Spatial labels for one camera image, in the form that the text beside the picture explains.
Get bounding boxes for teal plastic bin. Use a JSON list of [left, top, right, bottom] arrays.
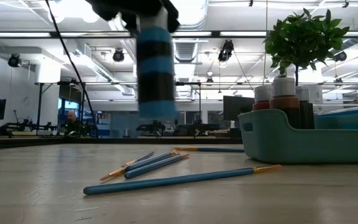
[[237, 108, 358, 165]]

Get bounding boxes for brown paint bottle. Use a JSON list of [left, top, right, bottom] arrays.
[[270, 77, 301, 130]]

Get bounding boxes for red paint bottle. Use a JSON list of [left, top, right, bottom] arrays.
[[252, 85, 273, 111]]

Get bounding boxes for black paint bottle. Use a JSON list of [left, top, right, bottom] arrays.
[[295, 86, 316, 130]]

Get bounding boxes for black background table frame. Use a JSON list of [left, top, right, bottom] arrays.
[[35, 81, 86, 135]]

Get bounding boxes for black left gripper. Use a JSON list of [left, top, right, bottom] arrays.
[[85, 0, 180, 34]]

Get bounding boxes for blue flat tray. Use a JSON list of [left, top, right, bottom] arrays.
[[314, 107, 358, 130]]

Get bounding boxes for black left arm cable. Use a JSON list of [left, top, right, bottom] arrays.
[[44, 0, 96, 126]]

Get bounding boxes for silver ventilation duct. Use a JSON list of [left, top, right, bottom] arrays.
[[165, 0, 209, 98]]

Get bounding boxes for large black monitor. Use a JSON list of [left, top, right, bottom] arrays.
[[223, 95, 260, 123]]

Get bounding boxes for blue paint bottle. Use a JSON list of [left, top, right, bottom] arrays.
[[135, 7, 179, 119]]

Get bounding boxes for green artificial plant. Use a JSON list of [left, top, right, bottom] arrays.
[[264, 7, 351, 87]]

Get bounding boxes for person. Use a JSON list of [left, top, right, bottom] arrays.
[[64, 111, 85, 136]]

